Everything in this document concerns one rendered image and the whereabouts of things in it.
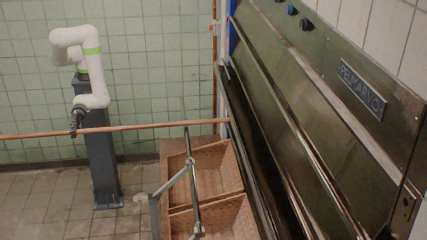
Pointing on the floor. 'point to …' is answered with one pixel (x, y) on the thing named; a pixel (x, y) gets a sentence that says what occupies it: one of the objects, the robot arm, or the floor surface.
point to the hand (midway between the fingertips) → (74, 131)
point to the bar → (174, 183)
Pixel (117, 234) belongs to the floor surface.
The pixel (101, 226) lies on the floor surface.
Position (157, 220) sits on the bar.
